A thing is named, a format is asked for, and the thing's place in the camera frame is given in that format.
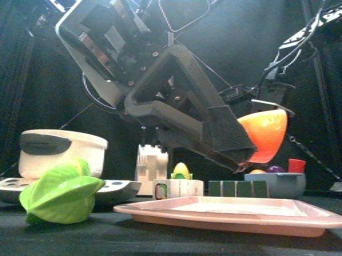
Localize orange toy carrot bottom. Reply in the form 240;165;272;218
236;108;288;165

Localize yellow green toy corn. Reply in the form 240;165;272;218
169;162;193;181

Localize white toy castle block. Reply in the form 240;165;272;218
133;143;169;197

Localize white toy box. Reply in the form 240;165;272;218
151;178;205;201

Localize purple toy piece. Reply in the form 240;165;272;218
266;165;287;174

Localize green segmented toy block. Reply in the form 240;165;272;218
207;180;270;199

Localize red toy cup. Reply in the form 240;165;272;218
287;158;307;175

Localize grey blue bowl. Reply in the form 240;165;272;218
243;171;308;200

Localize grey white toy stove plate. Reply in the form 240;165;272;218
0;176;143;206

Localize pink plastic tray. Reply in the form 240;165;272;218
112;195;342;239

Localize white pot with grey handle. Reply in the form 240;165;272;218
17;128;109;181

